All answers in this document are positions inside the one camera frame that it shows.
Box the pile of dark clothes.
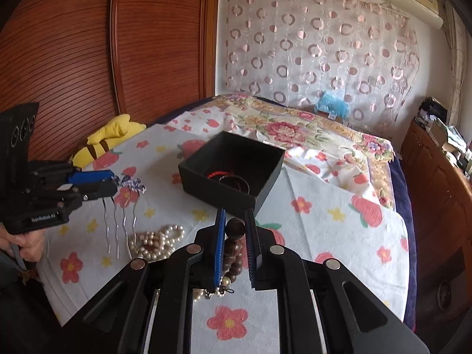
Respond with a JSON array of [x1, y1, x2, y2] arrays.
[[418, 96, 448, 128]]

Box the dark wooden bead bracelet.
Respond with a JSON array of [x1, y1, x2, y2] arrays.
[[217, 218, 247, 299]]

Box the pink circle pattern curtain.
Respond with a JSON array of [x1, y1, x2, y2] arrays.
[[221, 0, 421, 126]]

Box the blue plush toy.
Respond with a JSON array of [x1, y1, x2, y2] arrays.
[[316, 89, 350, 119]]

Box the dark thin bangle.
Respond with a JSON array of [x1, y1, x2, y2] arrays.
[[217, 177, 252, 194]]

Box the person's dark clothing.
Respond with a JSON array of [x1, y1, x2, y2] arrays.
[[0, 258, 122, 354]]

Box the white pearl necklace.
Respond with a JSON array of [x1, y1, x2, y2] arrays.
[[131, 225, 186, 264]]

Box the black jewelry box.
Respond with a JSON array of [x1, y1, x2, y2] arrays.
[[178, 131, 286, 216]]

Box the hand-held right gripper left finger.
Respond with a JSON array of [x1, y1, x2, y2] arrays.
[[61, 208, 227, 354]]

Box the person's left hand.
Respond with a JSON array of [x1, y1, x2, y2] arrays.
[[0, 225, 47, 264]]

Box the yellow plush toy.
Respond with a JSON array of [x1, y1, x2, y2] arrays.
[[70, 114, 147, 166]]

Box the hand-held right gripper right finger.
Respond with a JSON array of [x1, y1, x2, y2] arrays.
[[244, 208, 430, 354]]

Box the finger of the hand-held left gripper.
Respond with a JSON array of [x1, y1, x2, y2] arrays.
[[31, 160, 119, 189], [27, 183, 119, 214]]

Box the floral quilt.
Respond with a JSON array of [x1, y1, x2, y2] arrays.
[[217, 94, 397, 211]]

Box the white air conditioner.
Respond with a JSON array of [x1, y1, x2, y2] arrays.
[[370, 0, 444, 30]]

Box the silver hair comb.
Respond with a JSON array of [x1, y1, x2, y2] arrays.
[[101, 175, 148, 260]]

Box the wooden wardrobe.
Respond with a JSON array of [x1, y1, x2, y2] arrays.
[[0, 0, 221, 163]]

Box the wooden cabinet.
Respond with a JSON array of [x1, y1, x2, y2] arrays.
[[400, 120, 472, 303]]

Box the stack of boxes and papers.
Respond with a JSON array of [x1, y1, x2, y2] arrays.
[[430, 118, 460, 149]]

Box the beige window curtain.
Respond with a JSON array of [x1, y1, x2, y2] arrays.
[[444, 0, 470, 94]]

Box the dark round bowl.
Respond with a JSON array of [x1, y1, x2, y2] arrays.
[[438, 280, 453, 307]]

